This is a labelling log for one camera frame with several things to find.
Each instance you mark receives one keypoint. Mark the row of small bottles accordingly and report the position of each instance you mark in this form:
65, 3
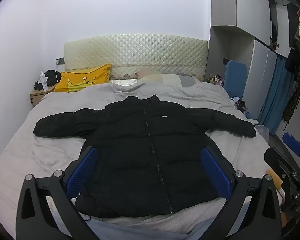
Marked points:
215, 78

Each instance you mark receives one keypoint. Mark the black puffer jacket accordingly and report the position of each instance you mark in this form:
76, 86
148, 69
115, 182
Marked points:
150, 155

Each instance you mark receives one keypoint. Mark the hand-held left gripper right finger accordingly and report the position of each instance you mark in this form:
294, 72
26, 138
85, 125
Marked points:
216, 172

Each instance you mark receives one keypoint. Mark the cream quilted headboard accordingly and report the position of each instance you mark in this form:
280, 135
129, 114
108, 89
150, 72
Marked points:
140, 52

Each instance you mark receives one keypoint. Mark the dark patterned hanging clothes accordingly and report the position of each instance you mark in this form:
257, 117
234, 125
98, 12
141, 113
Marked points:
293, 62

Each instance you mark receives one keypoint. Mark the yellow crown print pillow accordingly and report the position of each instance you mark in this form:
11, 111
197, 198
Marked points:
83, 78

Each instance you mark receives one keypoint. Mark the tan cardboard piece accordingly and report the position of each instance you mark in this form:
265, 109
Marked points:
277, 183

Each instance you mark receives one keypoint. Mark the black charger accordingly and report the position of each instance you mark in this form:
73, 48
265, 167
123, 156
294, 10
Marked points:
242, 105

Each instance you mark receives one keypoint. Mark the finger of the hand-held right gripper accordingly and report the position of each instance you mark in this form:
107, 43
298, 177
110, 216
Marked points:
277, 160
293, 143

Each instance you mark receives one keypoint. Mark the blue padded chair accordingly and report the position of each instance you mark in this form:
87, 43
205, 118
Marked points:
235, 78

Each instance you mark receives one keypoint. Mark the person's blue pants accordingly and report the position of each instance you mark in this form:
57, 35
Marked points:
142, 231

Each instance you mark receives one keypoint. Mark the white grey wardrobe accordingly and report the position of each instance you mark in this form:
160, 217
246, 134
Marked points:
250, 30

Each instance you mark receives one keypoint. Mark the wooden nightstand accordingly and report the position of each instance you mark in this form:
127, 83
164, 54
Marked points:
37, 97

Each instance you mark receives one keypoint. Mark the blue curtain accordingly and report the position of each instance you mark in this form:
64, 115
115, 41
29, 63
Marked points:
276, 95

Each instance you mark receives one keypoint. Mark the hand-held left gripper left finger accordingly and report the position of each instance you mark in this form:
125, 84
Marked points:
83, 170

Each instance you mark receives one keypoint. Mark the black bag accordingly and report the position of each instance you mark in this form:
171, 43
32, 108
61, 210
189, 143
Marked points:
50, 78

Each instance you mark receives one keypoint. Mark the grey bed duvet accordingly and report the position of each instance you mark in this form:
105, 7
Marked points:
35, 152

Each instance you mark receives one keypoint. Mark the dark wall socket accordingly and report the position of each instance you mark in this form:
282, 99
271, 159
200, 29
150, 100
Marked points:
60, 60

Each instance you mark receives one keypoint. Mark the white plastic bottle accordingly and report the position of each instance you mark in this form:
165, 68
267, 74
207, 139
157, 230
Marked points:
43, 80

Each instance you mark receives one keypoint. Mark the patchwork pastel pillow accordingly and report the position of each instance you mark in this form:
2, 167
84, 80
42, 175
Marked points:
165, 78

